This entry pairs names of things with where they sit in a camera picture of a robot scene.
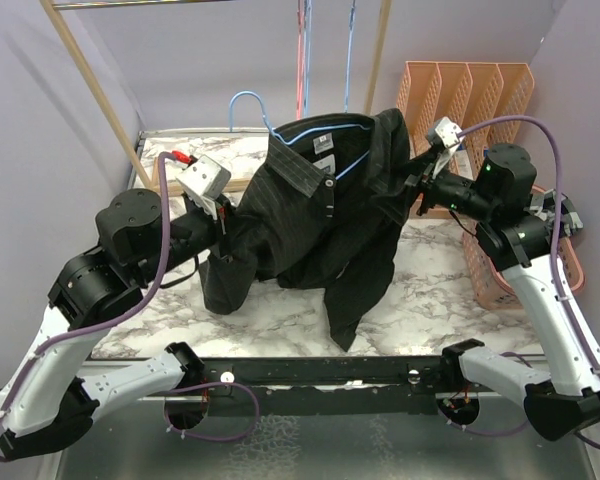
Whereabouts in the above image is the orange file organizer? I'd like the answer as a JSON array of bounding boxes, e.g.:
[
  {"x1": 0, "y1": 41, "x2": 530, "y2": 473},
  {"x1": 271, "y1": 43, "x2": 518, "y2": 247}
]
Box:
[{"x1": 394, "y1": 60, "x2": 536, "y2": 211}]

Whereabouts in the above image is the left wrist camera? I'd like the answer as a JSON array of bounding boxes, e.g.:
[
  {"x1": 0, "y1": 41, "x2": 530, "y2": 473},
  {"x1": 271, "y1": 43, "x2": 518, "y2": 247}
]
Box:
[{"x1": 176, "y1": 155, "x2": 231, "y2": 220}]

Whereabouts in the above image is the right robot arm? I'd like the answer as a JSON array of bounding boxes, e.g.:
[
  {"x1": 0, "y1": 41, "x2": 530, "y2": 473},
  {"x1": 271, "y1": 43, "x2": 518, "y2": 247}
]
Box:
[{"x1": 406, "y1": 144, "x2": 600, "y2": 441}]

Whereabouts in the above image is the grey plaid shirt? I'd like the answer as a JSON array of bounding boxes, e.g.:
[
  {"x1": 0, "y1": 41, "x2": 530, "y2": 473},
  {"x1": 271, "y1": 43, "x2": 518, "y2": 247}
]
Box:
[{"x1": 529, "y1": 189, "x2": 584, "y2": 238}]

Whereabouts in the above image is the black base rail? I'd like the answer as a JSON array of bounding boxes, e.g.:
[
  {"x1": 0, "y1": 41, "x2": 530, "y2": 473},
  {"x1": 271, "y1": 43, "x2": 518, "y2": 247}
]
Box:
[{"x1": 204, "y1": 355, "x2": 486, "y2": 416}]

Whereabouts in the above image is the blue hanger of black shirt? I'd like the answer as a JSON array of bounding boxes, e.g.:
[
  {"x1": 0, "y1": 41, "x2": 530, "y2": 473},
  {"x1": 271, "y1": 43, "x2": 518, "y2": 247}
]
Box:
[{"x1": 228, "y1": 90, "x2": 370, "y2": 180}]

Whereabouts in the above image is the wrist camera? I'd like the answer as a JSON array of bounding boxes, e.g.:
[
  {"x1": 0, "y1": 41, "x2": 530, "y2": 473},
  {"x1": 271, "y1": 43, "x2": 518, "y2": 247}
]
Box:
[
  {"x1": 426, "y1": 116, "x2": 464, "y2": 178},
  {"x1": 176, "y1": 155, "x2": 231, "y2": 220}
]

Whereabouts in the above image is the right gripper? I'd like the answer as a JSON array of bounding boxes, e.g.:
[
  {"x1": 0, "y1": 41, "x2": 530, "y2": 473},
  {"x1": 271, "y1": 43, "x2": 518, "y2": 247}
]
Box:
[{"x1": 370, "y1": 146, "x2": 497, "y2": 224}]

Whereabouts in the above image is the wooden clothes rack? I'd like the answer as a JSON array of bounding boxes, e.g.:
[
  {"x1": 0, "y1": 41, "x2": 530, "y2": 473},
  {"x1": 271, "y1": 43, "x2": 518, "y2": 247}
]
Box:
[{"x1": 40, "y1": 1, "x2": 393, "y2": 189}]

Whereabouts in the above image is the blue wire hanger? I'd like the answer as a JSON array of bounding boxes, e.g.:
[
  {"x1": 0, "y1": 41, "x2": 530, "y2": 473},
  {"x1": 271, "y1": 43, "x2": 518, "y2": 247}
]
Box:
[
  {"x1": 343, "y1": 0, "x2": 357, "y2": 112},
  {"x1": 301, "y1": 0, "x2": 313, "y2": 118}
]

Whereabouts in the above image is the black pinstripe shirt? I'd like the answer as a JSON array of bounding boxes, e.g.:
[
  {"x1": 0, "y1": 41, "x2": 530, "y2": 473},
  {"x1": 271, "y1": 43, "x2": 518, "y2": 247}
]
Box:
[{"x1": 200, "y1": 108, "x2": 412, "y2": 350}]

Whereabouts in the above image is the pink wire hanger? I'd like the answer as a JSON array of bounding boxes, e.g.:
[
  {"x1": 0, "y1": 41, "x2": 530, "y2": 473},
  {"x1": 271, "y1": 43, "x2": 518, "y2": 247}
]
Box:
[{"x1": 296, "y1": 0, "x2": 305, "y2": 119}]

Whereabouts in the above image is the pink laundry basket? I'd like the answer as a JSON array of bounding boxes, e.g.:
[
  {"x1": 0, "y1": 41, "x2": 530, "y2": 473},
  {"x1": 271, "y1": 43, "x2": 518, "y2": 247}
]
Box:
[{"x1": 462, "y1": 187, "x2": 556, "y2": 310}]

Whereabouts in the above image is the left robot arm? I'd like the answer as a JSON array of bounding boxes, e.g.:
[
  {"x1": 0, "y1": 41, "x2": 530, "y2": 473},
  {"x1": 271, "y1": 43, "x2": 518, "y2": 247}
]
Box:
[{"x1": 0, "y1": 188, "x2": 233, "y2": 463}]

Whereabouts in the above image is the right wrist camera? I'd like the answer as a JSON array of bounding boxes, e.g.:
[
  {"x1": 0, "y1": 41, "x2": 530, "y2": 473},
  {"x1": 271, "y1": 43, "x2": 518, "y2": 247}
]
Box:
[{"x1": 426, "y1": 116, "x2": 464, "y2": 178}]

